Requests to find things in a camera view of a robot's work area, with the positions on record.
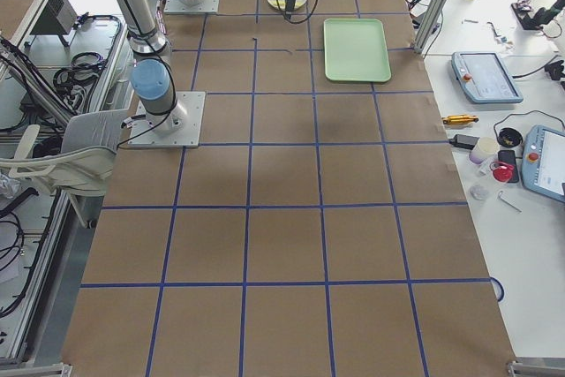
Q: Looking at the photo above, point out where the light green tray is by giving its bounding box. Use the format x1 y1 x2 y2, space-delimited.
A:
323 18 392 83

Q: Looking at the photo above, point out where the far teach pendant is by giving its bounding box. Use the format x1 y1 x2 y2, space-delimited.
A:
451 51 524 104

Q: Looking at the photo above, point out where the teach pendant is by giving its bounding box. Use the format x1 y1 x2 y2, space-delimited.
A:
521 125 564 203
451 51 524 104

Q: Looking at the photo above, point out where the grey box device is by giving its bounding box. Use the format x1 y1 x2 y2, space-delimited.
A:
30 0 78 47

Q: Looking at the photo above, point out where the black power adapter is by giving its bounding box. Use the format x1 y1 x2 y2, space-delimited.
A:
448 133 478 150

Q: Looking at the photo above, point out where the white lilac cup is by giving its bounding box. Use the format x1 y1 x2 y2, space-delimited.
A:
469 137 500 164

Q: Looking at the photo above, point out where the white grey office chair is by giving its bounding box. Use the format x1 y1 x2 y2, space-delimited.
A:
1 109 128 228

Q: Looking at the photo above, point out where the black smartphone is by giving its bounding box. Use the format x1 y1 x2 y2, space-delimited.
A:
498 149 520 183

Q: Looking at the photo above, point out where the red round lid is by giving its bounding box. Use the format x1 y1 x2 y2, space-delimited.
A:
489 161 515 183

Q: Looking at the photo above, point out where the metal hex key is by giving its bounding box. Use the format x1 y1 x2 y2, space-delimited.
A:
497 191 523 213

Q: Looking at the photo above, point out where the near teach pendant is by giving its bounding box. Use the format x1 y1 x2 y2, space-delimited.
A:
521 125 564 203

